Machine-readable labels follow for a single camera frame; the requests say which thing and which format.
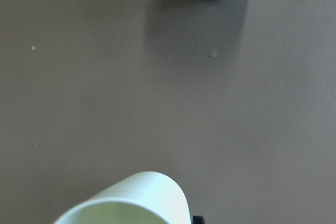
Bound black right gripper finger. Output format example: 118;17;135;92
192;216;204;224

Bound cream white cup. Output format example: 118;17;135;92
55;171;192;223

